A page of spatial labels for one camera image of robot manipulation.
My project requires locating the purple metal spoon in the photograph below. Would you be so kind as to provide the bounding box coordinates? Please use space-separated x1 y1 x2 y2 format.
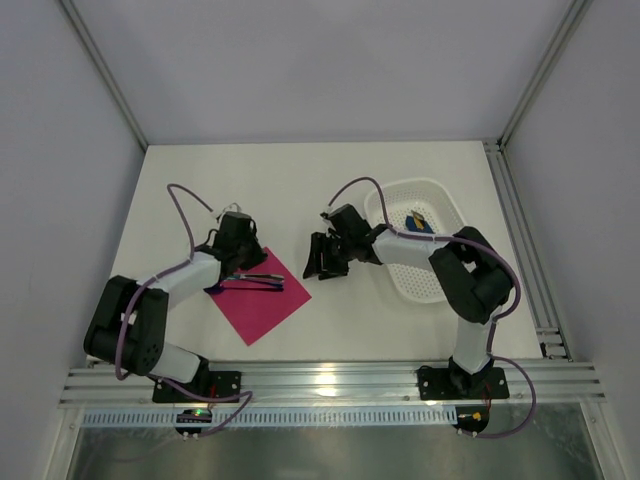
204 282 284 295

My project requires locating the pink paper napkin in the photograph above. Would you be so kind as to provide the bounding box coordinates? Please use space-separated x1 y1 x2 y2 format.
209 248 311 346

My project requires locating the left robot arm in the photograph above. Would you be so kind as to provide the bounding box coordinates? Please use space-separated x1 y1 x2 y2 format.
83 211 267 384

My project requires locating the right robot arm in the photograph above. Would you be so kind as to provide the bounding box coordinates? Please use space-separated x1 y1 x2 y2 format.
303 204 516 401

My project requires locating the blue packet in basket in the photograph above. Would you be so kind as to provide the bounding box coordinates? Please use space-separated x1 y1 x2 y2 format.
405 211 434 234

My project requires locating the white perforated plastic basket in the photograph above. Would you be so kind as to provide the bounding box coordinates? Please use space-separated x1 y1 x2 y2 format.
364 178 465 304

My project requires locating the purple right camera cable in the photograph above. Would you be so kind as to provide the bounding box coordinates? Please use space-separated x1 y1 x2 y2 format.
327 176 538 440

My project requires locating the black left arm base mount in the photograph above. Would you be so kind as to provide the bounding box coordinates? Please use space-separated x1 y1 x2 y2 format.
152 367 242 404

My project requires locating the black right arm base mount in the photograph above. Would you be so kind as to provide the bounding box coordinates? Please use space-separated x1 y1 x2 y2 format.
416 365 510 401

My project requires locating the slotted cable duct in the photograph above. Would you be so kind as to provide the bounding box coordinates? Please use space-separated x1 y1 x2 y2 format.
81 404 458 428

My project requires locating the aluminium frame rail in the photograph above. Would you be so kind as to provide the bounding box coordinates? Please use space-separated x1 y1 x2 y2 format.
58 360 606 408

